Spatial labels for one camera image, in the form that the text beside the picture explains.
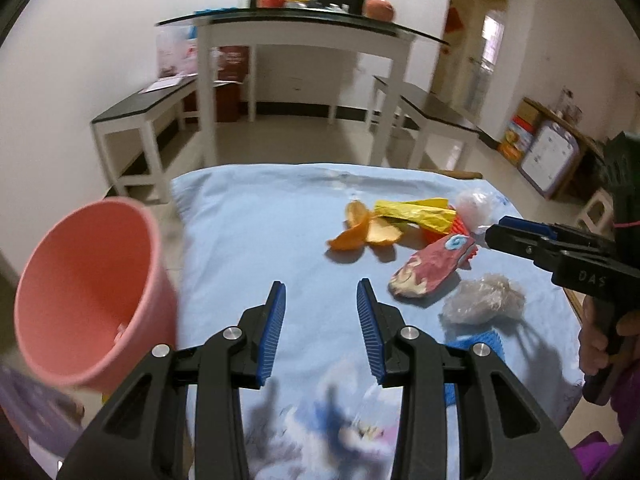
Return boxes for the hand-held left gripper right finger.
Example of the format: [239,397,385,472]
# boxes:
[356,278,586,480]

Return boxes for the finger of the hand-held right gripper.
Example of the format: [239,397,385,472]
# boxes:
[485,224,617,267]
[499,216,615,248]

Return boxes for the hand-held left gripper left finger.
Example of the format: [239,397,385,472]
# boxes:
[55,280,288,480]

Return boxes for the white plastic wrap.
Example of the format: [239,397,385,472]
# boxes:
[456,187,502,229]

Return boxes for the red pleated paper liner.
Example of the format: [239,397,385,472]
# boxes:
[422,214,472,247]

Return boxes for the clear plastic bag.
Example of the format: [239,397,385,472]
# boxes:
[440,273,527,327]

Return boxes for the red printed snack packet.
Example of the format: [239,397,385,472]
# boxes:
[389,235,478,300]

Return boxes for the orange peel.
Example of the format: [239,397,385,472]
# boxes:
[345,200,373,231]
[367,220,404,247]
[327,225,372,252]

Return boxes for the yellow wrapper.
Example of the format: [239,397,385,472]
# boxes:
[375,198,458,235]

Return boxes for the pink plastic bucket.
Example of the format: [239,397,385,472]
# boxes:
[14,198,180,392]

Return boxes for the person's right hand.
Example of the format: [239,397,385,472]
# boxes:
[577,294,640,378]

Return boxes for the white plastic stool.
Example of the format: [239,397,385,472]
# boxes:
[575,187,615,231]

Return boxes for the children's drawing board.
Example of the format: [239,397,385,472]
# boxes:
[517,120,584,200]

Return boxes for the round wooden table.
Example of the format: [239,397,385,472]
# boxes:
[422,169,484,181]

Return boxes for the colourful cardboard box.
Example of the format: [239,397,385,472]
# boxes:
[499,115,539,164]

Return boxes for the blue floral blanket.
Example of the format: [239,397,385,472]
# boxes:
[170,162,586,480]

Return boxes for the white bench with dark seat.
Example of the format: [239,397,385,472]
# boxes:
[90,77,202,205]
[370,75,484,171]

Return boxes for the person's purple clothing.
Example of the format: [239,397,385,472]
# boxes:
[570,375,640,480]

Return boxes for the dark red box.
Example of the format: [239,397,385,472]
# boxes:
[184,82,241,122]

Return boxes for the purple patterned object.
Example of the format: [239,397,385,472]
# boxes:
[0,360,87,453]

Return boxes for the white table with glass top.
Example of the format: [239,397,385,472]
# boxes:
[156,9,451,167]

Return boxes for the red round fruit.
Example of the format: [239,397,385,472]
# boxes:
[362,0,396,20]

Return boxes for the white papers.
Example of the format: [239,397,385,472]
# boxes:
[139,76,188,94]

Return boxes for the red paper bag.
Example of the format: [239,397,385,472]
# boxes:
[212,45,251,84]

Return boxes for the pinkish plastic bag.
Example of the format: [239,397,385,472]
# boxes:
[155,25,201,79]

